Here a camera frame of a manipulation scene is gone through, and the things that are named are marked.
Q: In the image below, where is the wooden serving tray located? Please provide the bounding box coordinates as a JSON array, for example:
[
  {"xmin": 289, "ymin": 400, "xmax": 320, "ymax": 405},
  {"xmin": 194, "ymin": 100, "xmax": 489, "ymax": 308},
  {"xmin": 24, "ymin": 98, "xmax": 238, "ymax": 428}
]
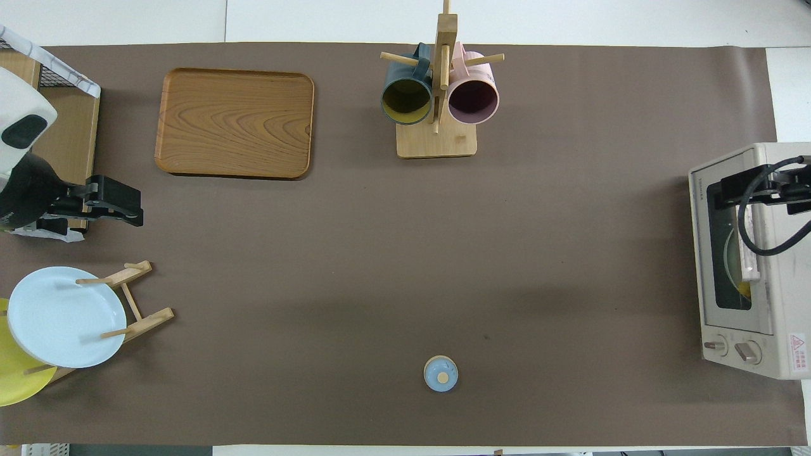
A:
[{"xmin": 155, "ymin": 68, "xmax": 316, "ymax": 180}]

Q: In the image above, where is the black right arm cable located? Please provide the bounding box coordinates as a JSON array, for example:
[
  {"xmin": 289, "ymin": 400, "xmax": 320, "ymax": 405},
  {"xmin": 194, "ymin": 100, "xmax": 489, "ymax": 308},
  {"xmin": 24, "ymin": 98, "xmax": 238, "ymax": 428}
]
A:
[{"xmin": 735, "ymin": 155, "xmax": 811, "ymax": 257}]

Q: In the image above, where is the brown table mat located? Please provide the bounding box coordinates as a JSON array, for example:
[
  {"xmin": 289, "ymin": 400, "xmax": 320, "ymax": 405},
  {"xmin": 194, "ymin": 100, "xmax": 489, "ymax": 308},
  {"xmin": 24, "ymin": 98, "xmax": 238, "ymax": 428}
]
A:
[{"xmin": 0, "ymin": 42, "xmax": 808, "ymax": 446}]

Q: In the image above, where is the yellow plate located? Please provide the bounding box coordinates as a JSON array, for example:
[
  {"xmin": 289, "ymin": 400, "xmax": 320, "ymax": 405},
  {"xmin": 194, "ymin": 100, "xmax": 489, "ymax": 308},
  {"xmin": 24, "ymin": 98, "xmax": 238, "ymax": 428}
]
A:
[{"xmin": 0, "ymin": 298, "xmax": 58, "ymax": 407}]

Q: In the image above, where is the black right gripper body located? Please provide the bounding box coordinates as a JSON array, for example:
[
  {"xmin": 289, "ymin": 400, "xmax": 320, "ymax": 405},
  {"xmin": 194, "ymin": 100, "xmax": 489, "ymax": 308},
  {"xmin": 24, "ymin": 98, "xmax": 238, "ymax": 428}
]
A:
[{"xmin": 765, "ymin": 163, "xmax": 811, "ymax": 217}]

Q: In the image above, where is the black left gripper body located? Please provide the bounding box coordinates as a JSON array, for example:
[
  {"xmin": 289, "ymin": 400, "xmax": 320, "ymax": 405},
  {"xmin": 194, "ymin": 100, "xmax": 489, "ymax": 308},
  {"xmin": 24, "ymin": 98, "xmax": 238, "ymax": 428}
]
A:
[{"xmin": 38, "ymin": 179, "xmax": 103, "ymax": 237}]

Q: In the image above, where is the wooden plate rack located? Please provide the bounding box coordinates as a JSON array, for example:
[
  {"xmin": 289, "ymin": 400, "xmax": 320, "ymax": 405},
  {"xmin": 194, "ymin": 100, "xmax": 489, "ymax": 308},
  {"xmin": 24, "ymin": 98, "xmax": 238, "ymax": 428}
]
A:
[{"xmin": 24, "ymin": 260, "xmax": 175, "ymax": 386}]

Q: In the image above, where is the dark teal mug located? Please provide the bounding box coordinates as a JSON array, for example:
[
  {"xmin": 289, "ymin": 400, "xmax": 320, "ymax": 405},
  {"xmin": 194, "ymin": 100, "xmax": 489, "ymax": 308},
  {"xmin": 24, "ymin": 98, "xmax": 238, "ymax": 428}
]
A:
[{"xmin": 381, "ymin": 43, "xmax": 434, "ymax": 126}]

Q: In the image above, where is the blue bell with wooden knob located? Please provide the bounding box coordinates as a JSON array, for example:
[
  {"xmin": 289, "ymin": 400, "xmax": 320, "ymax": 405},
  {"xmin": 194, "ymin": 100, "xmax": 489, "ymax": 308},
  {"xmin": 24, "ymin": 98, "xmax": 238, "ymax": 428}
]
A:
[{"xmin": 423, "ymin": 355, "xmax": 459, "ymax": 393}]

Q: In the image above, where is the pale green plate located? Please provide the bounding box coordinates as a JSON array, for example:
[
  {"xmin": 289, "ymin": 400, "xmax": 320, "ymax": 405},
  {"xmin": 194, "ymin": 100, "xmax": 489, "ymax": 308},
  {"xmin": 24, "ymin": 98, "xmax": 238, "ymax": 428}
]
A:
[{"xmin": 723, "ymin": 225, "xmax": 742, "ymax": 297}]

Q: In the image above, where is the pink mug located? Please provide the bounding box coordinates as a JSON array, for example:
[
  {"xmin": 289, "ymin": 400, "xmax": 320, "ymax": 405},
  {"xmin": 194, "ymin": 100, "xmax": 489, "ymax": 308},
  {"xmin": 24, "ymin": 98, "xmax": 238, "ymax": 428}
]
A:
[{"xmin": 447, "ymin": 42, "xmax": 500, "ymax": 125}]

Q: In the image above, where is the light blue plate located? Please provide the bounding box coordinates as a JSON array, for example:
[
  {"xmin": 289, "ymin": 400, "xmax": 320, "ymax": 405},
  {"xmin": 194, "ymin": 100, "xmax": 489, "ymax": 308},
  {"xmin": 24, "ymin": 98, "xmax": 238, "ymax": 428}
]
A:
[{"xmin": 7, "ymin": 267, "xmax": 127, "ymax": 369}]

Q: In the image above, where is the wooden mug tree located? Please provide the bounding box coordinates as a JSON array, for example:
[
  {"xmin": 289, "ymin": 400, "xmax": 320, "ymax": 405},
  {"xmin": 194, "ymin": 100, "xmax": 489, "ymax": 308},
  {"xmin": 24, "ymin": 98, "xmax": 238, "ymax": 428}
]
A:
[{"xmin": 380, "ymin": 0, "xmax": 506, "ymax": 159}]

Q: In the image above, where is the beige toaster oven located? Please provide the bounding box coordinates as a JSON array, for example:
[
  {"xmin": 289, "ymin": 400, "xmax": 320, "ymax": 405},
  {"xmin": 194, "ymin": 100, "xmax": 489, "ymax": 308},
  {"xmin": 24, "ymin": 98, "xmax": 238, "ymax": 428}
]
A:
[{"xmin": 689, "ymin": 142, "xmax": 811, "ymax": 381}]

